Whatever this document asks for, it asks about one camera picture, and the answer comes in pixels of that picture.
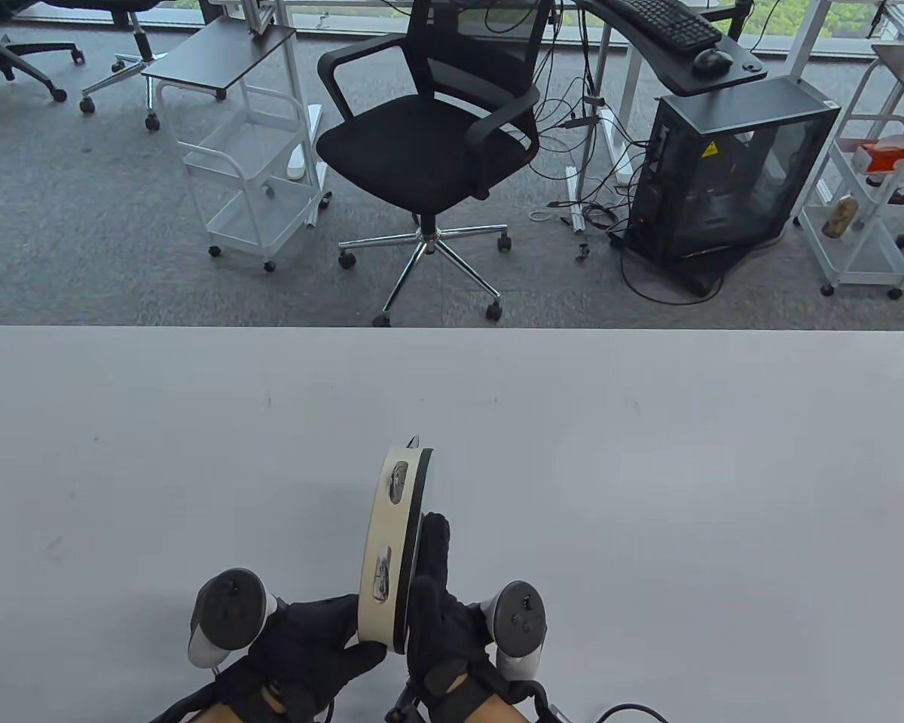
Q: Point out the person's left hand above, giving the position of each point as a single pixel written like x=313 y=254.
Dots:
x=309 y=648

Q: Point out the person's right hand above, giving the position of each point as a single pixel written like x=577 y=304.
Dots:
x=441 y=640

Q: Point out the beige wooden tambourine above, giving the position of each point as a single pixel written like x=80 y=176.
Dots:
x=380 y=527

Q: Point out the person's right forearm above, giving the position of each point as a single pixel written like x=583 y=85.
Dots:
x=497 y=712

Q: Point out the person's left forearm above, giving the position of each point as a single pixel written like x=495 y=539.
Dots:
x=237 y=712

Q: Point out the grey white hand controller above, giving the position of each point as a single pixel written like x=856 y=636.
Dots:
x=226 y=610
x=520 y=617

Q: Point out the black mesh office chair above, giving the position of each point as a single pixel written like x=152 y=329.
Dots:
x=414 y=143

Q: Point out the black computer tower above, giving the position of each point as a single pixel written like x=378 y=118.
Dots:
x=723 y=166

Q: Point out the brown jar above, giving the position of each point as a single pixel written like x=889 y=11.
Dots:
x=840 y=217

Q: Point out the white cart with dark top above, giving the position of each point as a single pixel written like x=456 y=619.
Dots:
x=211 y=60

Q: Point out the office chair with chrome base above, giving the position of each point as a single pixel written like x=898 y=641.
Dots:
x=132 y=64

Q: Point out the black desk with white legs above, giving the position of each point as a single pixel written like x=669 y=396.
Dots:
x=693 y=75

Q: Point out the black computer mouse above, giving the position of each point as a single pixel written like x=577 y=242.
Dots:
x=713 y=60

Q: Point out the orange box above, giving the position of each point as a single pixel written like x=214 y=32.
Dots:
x=883 y=157

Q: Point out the black keyboard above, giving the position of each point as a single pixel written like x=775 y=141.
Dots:
x=667 y=21

